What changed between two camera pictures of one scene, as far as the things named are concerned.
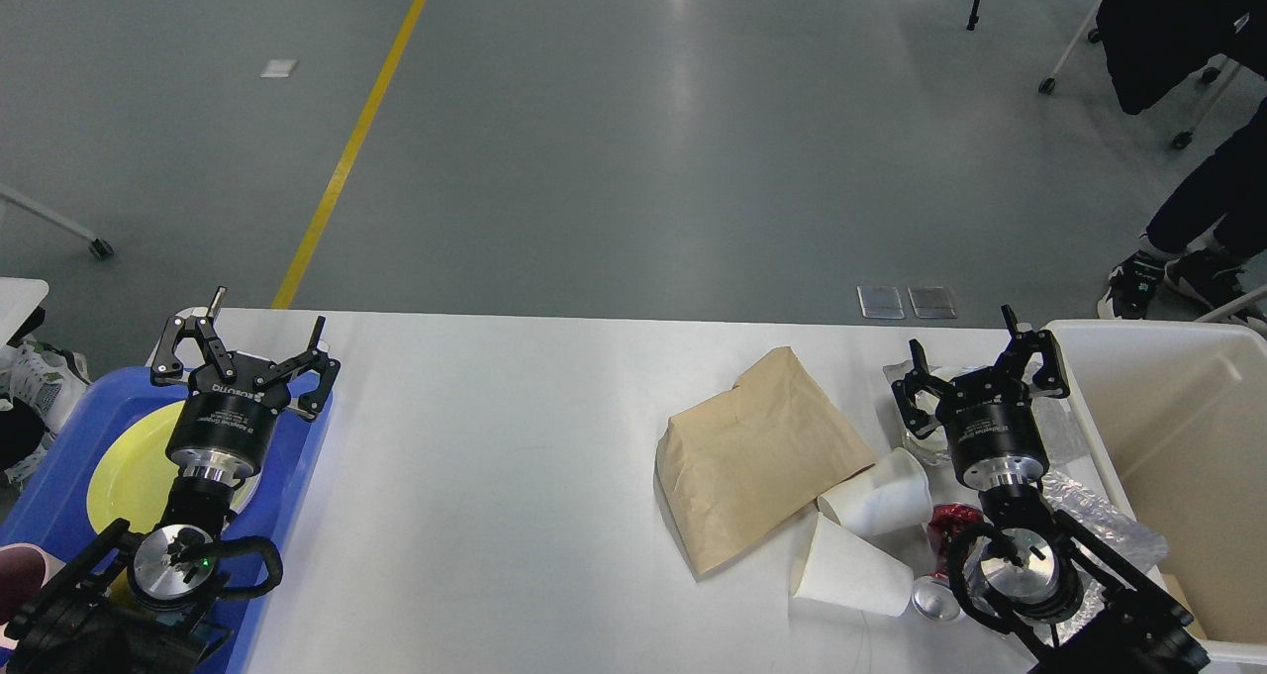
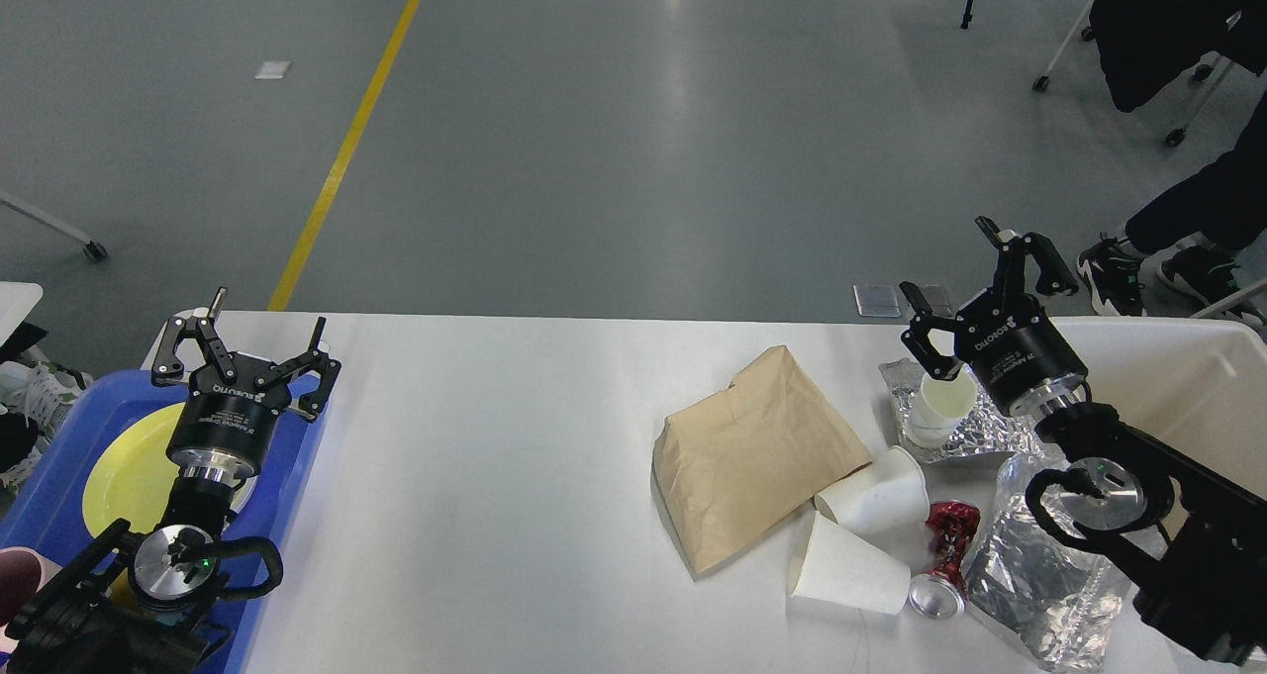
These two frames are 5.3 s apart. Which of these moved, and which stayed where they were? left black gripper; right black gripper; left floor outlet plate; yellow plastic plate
Moved: right black gripper
Stayed: left black gripper; yellow plastic plate; left floor outlet plate
